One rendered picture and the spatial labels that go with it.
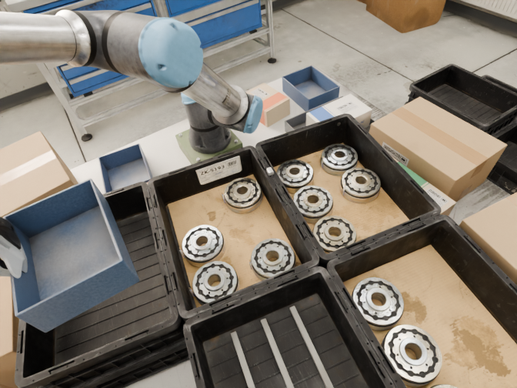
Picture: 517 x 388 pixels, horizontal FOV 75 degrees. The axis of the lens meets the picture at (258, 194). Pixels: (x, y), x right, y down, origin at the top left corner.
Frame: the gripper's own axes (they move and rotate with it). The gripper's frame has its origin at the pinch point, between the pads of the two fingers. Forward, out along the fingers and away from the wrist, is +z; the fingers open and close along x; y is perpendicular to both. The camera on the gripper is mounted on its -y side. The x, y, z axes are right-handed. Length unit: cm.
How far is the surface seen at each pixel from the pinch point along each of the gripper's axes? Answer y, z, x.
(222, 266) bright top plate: 3.3, 28.3, 27.2
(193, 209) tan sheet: -18.6, 31.2, 28.2
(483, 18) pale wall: -132, 132, 337
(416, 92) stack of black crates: -43, 65, 145
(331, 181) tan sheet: -5, 34, 65
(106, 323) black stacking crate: -0.2, 29.2, -0.9
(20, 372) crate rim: 5.8, 18.1, -12.8
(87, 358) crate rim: 10.0, 19.0, -1.7
